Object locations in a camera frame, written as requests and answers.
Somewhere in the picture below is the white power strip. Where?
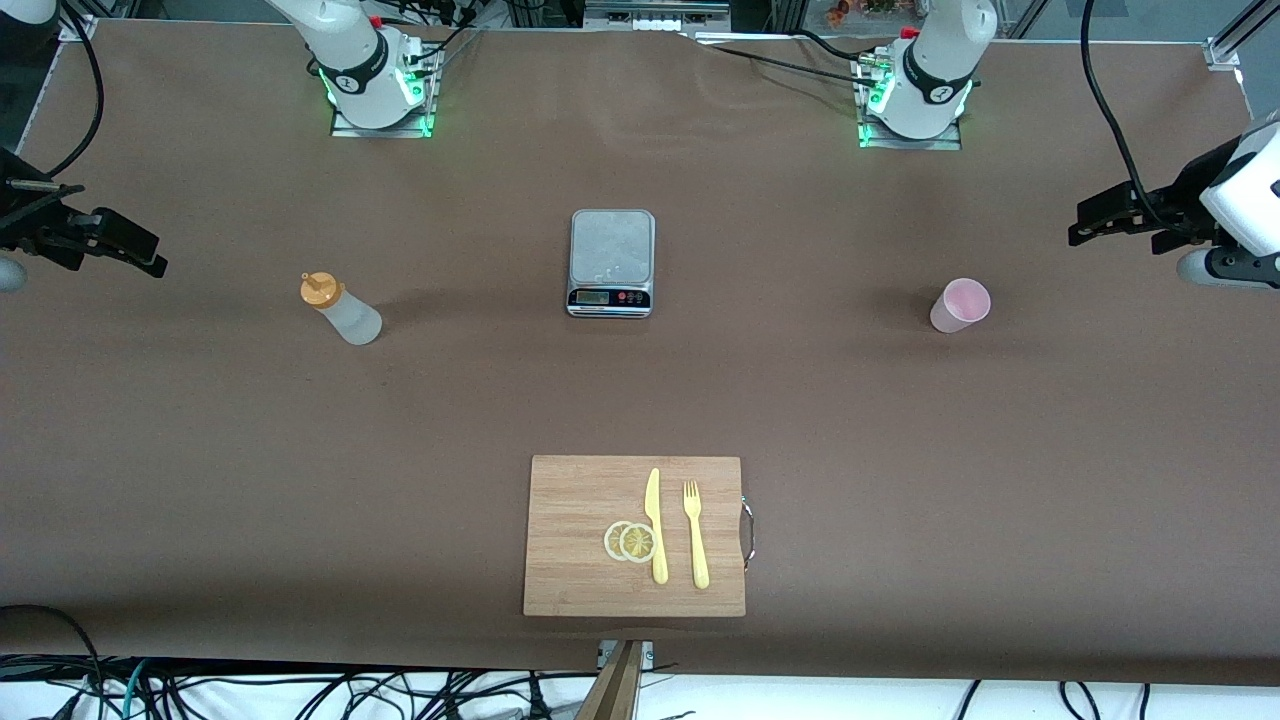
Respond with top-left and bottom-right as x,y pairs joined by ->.
584,0 -> 733,37

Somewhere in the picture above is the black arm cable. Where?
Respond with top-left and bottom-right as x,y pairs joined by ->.
1079,0 -> 1173,219
44,0 -> 107,181

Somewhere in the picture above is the teal floor cable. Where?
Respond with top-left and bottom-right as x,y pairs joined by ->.
100,658 -> 153,720

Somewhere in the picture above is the black looped floor cable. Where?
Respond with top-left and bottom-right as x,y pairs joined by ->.
0,604 -> 106,720

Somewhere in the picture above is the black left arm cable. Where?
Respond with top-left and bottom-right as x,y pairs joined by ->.
1079,0 -> 1173,219

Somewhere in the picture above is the yellow plastic knife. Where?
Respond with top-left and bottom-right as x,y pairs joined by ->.
644,467 -> 670,586

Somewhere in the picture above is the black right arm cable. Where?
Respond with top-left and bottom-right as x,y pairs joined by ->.
44,0 -> 107,181

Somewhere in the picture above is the yellow plastic fork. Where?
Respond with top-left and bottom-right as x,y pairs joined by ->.
683,480 -> 711,590

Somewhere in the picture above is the bamboo cutting board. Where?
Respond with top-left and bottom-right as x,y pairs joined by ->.
523,455 -> 748,618

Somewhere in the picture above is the silver digital kitchen scale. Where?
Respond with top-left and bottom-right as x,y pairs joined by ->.
566,208 -> 657,319

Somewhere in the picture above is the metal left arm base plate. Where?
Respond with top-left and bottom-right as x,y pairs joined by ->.
857,55 -> 964,152

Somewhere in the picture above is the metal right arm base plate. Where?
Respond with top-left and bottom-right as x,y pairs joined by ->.
329,42 -> 439,140

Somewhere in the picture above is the black cable on table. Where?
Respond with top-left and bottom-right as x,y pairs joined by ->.
690,28 -> 886,86

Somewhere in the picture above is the wooden post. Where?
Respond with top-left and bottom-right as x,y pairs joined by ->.
573,640 -> 646,720

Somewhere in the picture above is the pink plastic cup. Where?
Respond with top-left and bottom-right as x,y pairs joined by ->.
929,278 -> 992,335

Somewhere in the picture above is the aluminium frame profile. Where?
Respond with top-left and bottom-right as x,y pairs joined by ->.
1204,0 -> 1280,73

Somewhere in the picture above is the frosted sauce bottle orange cap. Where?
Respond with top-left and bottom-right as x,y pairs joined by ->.
300,271 -> 384,347

